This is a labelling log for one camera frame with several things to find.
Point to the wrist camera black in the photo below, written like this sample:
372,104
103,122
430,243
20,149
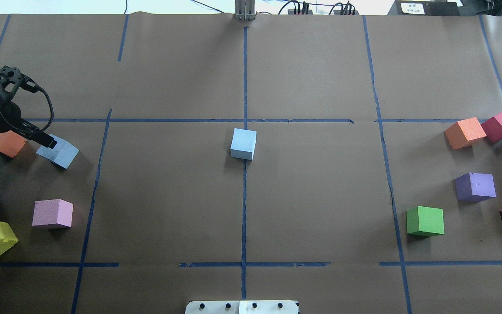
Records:
11,79

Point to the pink foam block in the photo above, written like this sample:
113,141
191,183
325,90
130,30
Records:
52,214

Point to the red foam block near orange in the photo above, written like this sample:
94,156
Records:
493,128

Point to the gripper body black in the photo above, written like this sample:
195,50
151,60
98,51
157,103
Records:
6,118

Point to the green foam block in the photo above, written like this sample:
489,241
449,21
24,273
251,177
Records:
425,221

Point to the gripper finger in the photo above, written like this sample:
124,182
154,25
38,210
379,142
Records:
41,138

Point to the purple foam block right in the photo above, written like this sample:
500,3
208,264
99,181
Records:
475,187

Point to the light blue foam block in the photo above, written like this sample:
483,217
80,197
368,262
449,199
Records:
243,144
62,154

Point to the orange foam block left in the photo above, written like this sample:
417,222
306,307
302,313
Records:
11,143

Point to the orange foam block right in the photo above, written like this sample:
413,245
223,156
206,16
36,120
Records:
464,133

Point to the aluminium frame post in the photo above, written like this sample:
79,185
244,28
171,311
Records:
244,10

